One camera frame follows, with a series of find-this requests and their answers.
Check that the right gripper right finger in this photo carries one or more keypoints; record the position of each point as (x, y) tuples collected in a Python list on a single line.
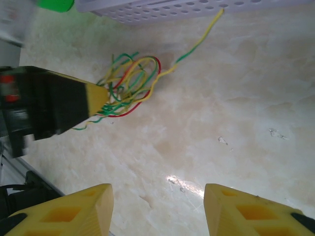
[(246, 216)]

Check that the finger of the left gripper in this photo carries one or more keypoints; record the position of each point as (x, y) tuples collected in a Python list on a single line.
[(73, 103)]

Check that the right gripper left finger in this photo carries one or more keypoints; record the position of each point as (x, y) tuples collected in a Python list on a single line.
[(73, 216)]

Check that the green plastic basket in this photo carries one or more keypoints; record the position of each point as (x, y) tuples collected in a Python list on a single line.
[(56, 5)]

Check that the purple plastic basket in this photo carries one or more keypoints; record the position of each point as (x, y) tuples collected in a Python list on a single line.
[(172, 9)]

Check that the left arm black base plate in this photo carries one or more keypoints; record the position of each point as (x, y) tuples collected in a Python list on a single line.
[(37, 194)]

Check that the aluminium mounting rail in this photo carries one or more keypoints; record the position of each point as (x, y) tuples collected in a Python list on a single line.
[(22, 169)]

